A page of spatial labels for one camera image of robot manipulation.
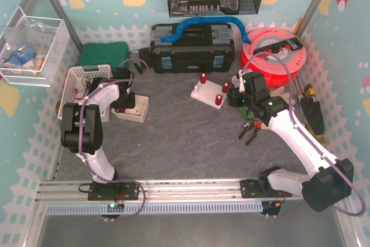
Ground green plastic water tap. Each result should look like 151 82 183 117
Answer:
239 107 258 122

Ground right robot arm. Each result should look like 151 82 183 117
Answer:
227 70 367 217

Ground white tray with springs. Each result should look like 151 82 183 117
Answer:
111 95 149 123

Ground grey slotted cable duct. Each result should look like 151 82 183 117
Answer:
46 201 263 216

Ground red filament spool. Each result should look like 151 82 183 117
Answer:
239 27 306 89

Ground black yellow work glove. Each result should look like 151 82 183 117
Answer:
300 97 327 148

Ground blue corrugated hose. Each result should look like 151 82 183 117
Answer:
160 17 253 45

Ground aluminium linear rail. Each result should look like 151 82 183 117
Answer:
35 178 303 203

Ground black plastic toolbox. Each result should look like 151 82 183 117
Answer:
149 23 235 73

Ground yellow black screwdriver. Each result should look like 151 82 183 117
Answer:
297 84 316 98

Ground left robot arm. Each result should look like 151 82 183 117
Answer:
61 67 135 184

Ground blue white glove in box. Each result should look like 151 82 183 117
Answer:
6 47 37 68

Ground white cotton work glove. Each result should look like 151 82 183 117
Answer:
270 86 290 111

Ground solder wire spool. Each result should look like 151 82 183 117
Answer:
231 75 240 88

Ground white perforated plastic basket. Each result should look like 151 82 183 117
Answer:
57 64 112 120

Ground orange black pliers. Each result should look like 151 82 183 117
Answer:
238 120 263 146

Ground white peg base plate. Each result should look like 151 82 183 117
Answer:
190 79 226 108

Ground black battery holder box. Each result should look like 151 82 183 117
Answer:
87 77 109 97

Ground green plastic tool case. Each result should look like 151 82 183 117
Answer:
77 42 130 73

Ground clear acrylic wall box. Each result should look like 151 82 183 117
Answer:
1 7 70 87

